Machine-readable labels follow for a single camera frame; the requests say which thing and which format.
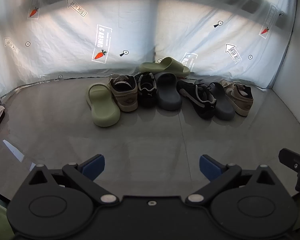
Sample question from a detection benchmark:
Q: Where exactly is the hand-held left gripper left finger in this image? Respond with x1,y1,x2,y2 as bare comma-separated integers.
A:
24,154,120,205

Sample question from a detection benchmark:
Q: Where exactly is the grey slide sandal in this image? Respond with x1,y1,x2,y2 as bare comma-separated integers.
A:
194,79,235,122
156,72,182,111

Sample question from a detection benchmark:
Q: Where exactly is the beige and black sneaker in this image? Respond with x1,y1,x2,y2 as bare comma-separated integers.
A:
108,74,138,112
219,79,254,117

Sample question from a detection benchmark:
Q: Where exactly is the printed white curtain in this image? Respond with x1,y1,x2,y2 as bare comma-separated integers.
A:
0,0,300,98

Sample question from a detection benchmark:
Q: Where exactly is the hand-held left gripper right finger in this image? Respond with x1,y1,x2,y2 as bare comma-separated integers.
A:
185,154,282,205

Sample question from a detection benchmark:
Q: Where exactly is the green slide sandal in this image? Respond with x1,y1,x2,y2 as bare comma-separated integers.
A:
86,84,121,127
139,57,190,77

